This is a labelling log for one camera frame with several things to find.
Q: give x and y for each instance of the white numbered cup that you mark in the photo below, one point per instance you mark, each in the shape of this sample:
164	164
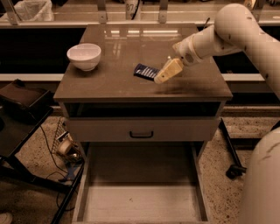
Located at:
132	9

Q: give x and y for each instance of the white ceramic bowl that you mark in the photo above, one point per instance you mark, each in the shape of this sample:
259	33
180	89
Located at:
85	56

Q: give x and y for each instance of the blue rxbar snack bar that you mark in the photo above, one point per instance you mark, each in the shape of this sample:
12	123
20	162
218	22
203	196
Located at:
145	72

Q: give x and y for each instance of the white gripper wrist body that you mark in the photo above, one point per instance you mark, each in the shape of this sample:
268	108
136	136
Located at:
185	53

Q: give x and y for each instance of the white shoe tip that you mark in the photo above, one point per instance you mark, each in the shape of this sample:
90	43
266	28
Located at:
5	218

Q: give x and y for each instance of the open bottom drawer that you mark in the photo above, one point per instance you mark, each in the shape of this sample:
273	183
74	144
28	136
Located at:
141	183

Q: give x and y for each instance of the white tape roll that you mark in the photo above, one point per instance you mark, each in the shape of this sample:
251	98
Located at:
64	147

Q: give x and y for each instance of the grey drawer cabinet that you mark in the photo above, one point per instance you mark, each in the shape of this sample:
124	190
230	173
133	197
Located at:
112	91

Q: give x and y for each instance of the closed drawer with black handle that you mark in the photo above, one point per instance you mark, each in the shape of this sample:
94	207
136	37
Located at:
141	130

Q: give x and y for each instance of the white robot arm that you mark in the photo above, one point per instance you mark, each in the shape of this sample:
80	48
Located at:
235	29

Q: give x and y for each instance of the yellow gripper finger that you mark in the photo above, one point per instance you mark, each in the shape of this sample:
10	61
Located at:
171	68

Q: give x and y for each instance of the brown box on cart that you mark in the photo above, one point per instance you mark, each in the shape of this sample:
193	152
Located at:
25	104

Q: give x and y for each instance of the black chair base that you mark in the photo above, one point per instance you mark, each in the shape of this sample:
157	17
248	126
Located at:
235	169

